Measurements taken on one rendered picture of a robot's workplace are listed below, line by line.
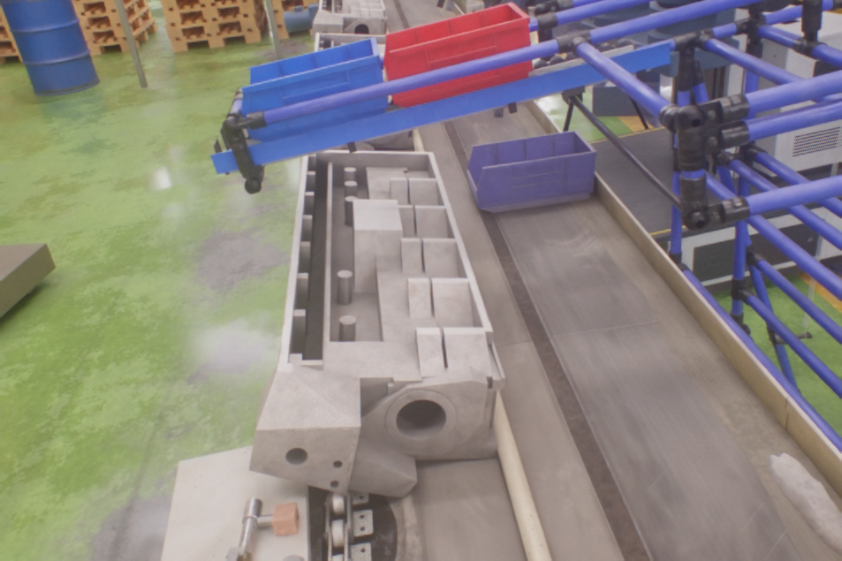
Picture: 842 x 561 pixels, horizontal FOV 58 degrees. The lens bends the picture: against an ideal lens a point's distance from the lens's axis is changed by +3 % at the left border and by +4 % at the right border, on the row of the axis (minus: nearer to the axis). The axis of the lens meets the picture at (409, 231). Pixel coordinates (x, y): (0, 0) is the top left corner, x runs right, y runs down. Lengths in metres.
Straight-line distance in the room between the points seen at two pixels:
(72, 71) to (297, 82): 6.48
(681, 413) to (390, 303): 0.56
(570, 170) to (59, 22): 6.33
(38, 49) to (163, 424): 5.53
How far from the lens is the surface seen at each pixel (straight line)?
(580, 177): 2.16
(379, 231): 1.62
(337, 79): 1.54
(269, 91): 1.55
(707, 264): 3.02
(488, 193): 2.11
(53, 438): 3.03
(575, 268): 1.86
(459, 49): 1.54
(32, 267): 3.98
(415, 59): 1.54
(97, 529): 2.60
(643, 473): 1.34
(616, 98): 5.09
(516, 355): 1.57
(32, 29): 7.90
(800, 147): 3.32
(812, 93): 1.11
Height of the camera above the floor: 1.69
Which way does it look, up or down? 27 degrees down
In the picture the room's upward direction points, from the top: 8 degrees counter-clockwise
